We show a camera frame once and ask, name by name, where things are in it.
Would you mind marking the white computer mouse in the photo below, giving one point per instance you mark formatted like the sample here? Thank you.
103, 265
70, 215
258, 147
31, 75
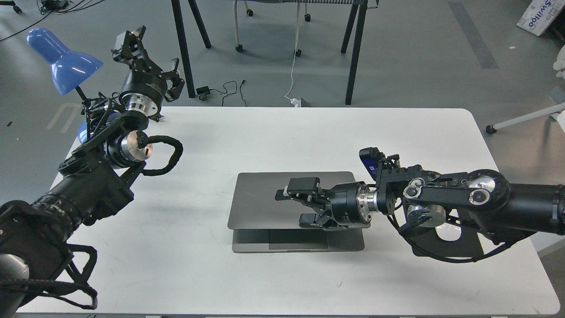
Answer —
448, 233

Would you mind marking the grey laptop computer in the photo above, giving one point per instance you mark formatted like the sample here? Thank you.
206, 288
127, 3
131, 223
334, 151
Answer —
262, 224

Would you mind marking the blue desk lamp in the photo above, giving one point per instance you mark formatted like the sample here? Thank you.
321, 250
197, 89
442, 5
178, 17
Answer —
68, 69

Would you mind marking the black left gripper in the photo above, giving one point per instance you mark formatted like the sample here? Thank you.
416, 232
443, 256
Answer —
144, 78

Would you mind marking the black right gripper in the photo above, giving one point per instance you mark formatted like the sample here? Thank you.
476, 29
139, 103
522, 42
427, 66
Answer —
341, 203

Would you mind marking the black mouse pad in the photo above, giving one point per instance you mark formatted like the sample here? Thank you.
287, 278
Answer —
467, 246

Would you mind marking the cardboard box with blue print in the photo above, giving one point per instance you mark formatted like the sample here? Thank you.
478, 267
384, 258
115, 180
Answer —
539, 15

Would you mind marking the white chair leg with caster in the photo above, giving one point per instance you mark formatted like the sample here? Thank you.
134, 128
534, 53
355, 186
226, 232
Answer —
556, 112

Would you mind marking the black background table legs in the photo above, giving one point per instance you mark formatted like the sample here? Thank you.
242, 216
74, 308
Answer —
282, 12

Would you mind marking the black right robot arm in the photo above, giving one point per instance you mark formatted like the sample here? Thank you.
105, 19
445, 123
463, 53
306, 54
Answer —
482, 200

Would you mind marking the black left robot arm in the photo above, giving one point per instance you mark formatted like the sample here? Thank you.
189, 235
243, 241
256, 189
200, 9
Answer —
36, 258

